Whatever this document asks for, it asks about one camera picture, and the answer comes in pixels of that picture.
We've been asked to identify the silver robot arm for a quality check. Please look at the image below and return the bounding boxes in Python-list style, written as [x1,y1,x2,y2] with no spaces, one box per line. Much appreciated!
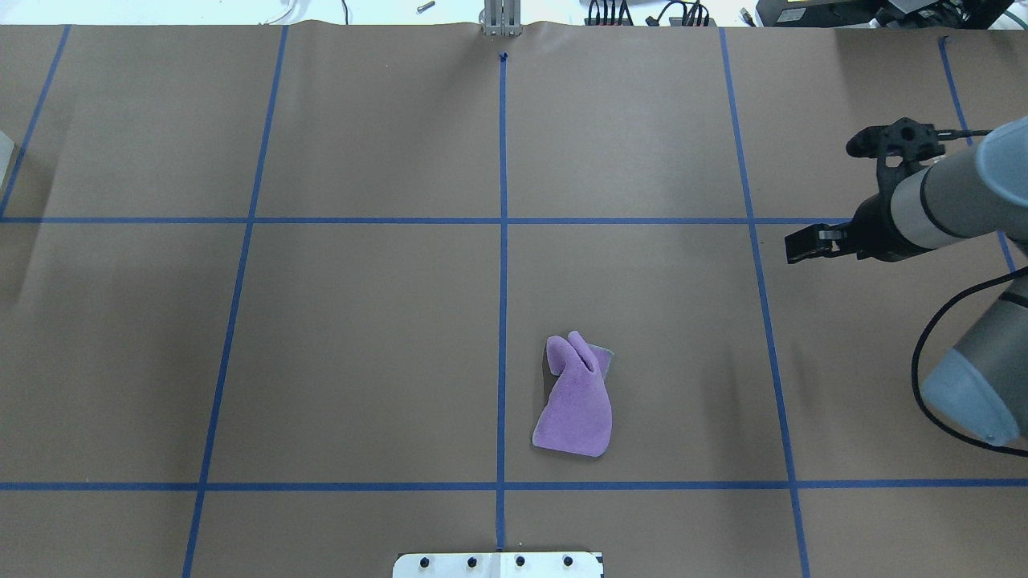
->
[783,117,1027,458]

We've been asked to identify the white pedestal base plate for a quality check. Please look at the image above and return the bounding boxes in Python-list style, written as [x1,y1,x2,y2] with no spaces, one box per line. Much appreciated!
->
[392,550,605,577]

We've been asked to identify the purple cloth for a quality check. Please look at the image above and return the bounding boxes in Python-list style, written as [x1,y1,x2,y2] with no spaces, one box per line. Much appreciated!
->
[530,332,614,458]

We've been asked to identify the clear plastic storage box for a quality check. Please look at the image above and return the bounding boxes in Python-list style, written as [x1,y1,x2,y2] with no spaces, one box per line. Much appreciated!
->
[0,131,16,188]

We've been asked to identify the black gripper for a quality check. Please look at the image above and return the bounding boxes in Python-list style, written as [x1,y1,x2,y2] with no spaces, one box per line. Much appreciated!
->
[785,195,916,266]

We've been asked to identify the aluminium frame post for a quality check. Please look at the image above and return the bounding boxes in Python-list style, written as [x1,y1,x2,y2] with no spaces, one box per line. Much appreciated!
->
[479,0,524,37]

